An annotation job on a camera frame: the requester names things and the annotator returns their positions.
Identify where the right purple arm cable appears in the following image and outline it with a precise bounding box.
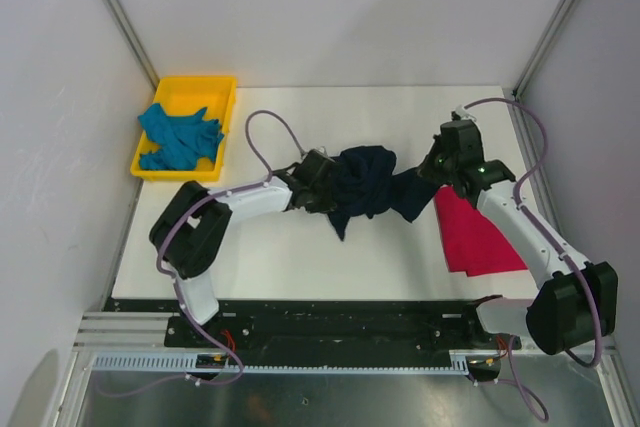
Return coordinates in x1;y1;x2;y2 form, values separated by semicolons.
457;97;601;422

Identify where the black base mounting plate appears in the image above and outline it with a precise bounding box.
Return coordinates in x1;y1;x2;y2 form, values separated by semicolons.
162;299;524;353

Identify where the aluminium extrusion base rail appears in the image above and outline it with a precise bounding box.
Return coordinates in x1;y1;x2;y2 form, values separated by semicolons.
74;312;172;350

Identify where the right aluminium frame post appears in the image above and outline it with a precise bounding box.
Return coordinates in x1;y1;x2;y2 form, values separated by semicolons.
511;0;580;99

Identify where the slotted grey cable duct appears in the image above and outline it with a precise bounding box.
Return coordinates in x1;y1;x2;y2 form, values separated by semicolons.
89;349;501;376

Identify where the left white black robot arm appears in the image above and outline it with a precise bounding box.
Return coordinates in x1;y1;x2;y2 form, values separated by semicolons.
149;149;339;347

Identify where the navy blue t-shirt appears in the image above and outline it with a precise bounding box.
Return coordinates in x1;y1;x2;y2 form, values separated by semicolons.
328;146;439;240

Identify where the yellow plastic bin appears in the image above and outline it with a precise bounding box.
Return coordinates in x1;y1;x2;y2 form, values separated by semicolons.
130;76;237;182

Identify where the aluminium frame post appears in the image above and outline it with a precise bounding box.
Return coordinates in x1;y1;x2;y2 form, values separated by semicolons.
511;0;580;99
102;0;159;90

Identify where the left aluminium frame post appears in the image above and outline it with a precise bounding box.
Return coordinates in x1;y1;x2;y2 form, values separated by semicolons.
102;0;159;90

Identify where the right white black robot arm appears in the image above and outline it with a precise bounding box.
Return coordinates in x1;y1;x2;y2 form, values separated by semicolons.
418;119;618;368

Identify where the folded magenta t-shirt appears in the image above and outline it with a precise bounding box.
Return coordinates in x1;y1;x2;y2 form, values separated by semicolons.
434;186;527;277

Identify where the teal crumpled t-shirt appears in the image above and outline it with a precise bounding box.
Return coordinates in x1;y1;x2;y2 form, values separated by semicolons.
138;103;225;171

